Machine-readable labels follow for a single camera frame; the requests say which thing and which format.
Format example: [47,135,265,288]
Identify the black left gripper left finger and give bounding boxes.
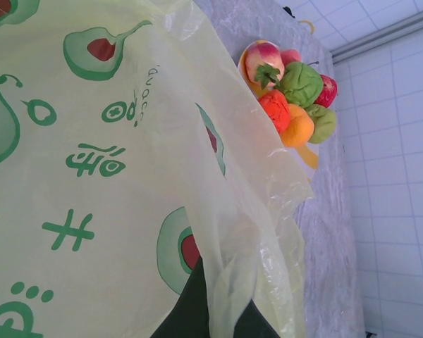
[154,256,213,338]

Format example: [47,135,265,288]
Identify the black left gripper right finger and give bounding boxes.
[231,301,280,338]

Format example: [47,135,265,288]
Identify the yellow-green avocado print plastic bag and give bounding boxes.
[0,0,315,338]

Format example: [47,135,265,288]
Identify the orange fruit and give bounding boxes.
[279,104,316,148]

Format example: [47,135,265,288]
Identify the small green plush fruit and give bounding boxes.
[305,104,338,145]

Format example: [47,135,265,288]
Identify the red-orange plush fruit with leaf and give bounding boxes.
[255,64,292,134]

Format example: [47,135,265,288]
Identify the large green plush fruit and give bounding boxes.
[278,61,324,109]

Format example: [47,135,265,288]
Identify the large pink yellow peach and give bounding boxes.
[244,40,286,85]

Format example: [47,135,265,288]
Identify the small pink peach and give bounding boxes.
[279,49,303,67]

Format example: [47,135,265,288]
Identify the yellow white striped plate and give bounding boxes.
[237,37,321,170]

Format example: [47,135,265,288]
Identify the red apple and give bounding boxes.
[313,73,339,109]

